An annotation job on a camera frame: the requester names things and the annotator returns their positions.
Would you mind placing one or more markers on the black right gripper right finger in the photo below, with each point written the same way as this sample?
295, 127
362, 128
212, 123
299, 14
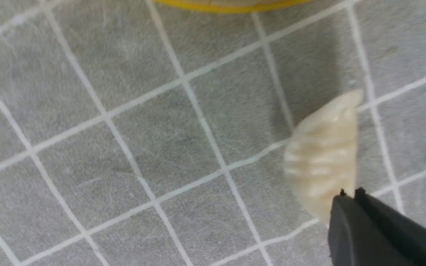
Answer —
405, 235

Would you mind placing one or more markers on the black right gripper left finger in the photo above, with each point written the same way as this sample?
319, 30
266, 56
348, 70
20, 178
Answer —
355, 240

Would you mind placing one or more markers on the white ridged dumpling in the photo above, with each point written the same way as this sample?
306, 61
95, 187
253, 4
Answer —
320, 159

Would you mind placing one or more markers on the bamboo steamer tray yellow rim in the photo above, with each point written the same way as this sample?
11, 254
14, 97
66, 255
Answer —
230, 6

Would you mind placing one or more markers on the grey checked tablecloth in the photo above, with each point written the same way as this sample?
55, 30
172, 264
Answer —
134, 133

